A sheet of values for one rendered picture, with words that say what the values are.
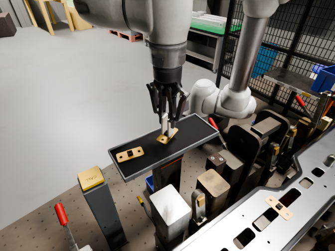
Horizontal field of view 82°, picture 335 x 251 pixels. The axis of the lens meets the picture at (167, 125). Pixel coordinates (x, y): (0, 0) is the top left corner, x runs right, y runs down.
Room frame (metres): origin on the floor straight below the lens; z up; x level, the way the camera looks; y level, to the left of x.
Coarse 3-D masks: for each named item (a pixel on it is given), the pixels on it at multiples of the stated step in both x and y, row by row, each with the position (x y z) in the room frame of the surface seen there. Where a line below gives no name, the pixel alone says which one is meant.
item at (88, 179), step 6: (90, 168) 0.36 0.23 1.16; (96, 168) 0.36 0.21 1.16; (78, 174) 0.34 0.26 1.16; (84, 174) 0.34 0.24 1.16; (90, 174) 0.34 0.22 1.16; (96, 174) 0.34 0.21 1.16; (84, 180) 0.32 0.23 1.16; (90, 180) 0.32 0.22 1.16; (96, 180) 0.32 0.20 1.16; (102, 180) 0.32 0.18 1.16; (84, 186) 0.30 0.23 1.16; (90, 186) 0.30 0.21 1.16
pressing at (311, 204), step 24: (312, 144) 0.62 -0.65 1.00; (312, 168) 0.49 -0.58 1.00; (264, 192) 0.38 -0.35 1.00; (312, 192) 0.38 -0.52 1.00; (216, 216) 0.29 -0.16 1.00; (240, 216) 0.30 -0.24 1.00; (312, 216) 0.30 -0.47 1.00; (192, 240) 0.22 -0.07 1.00; (216, 240) 0.22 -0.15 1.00; (264, 240) 0.22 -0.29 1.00; (288, 240) 0.22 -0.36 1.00
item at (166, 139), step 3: (174, 129) 0.50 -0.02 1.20; (177, 129) 0.50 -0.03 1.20; (165, 132) 0.47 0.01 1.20; (174, 132) 0.48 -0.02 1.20; (162, 135) 0.47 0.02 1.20; (165, 135) 0.47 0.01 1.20; (171, 135) 0.47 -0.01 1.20; (159, 138) 0.45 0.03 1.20; (162, 138) 0.46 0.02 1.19; (165, 138) 0.45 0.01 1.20; (168, 138) 0.45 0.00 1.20; (159, 141) 0.44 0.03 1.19; (162, 141) 0.44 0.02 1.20; (165, 141) 0.44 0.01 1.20
